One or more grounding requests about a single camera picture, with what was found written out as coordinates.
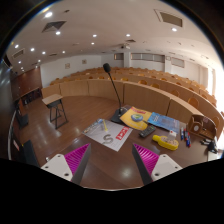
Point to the blue booklet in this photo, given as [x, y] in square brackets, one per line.
[164, 122]

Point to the black gooseneck microphone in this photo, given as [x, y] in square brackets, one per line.
[120, 111]

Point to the black remote control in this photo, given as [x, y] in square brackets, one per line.
[150, 129]

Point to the yellow plastic bottle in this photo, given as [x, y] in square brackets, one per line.
[164, 142]

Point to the yellow round-logo booklet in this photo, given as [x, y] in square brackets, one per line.
[136, 118]

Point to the ceiling projector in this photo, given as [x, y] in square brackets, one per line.
[125, 46]

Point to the red marker pen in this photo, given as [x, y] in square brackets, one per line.
[187, 138]

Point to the white paper with letter S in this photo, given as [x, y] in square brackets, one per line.
[107, 133]

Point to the blue marker pen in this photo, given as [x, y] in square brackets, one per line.
[182, 133]

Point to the curved wooden front desk row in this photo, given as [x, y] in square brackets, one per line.
[137, 95]

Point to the wooden desk organizer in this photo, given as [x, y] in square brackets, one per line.
[202, 126]

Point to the small lectern stand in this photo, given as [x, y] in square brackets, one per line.
[55, 105]

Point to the black charger plug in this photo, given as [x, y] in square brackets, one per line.
[211, 145]

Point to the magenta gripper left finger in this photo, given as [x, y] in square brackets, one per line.
[71, 166]

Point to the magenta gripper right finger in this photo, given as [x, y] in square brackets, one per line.
[152, 166]

